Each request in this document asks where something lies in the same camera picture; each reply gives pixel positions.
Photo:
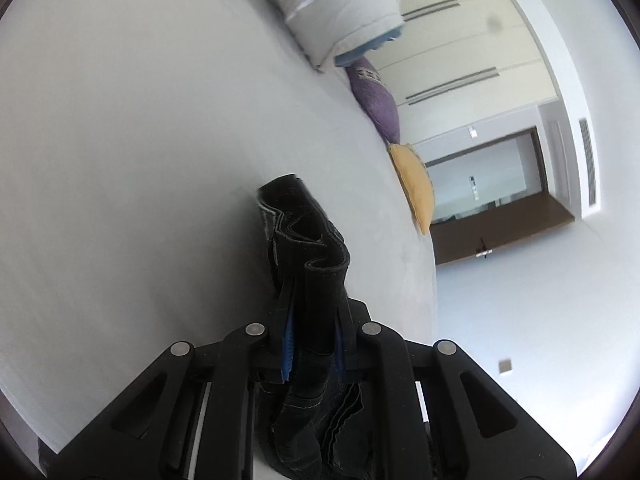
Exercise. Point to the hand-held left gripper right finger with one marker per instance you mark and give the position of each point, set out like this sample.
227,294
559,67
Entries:
339,347

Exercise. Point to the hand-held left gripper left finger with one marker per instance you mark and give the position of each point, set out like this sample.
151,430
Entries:
287,345

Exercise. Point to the black pants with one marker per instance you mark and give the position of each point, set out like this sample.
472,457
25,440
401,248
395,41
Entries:
310,260

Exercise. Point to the yellow cushion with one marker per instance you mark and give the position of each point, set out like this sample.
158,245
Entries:
412,185

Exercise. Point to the brown door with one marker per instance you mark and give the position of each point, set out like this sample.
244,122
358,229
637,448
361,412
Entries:
500,232

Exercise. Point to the bed with white sheet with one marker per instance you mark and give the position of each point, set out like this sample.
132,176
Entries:
150,160

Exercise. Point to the purple cushion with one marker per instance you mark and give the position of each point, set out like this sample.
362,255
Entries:
377,100

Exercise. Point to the cream wardrobe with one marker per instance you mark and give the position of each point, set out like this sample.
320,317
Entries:
465,50

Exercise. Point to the rolled white duvet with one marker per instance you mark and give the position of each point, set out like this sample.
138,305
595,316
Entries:
340,5

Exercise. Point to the brown wall switch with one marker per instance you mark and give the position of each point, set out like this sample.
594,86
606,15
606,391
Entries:
506,365

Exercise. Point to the white wall control panel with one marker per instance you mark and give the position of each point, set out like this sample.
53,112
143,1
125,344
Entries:
473,186

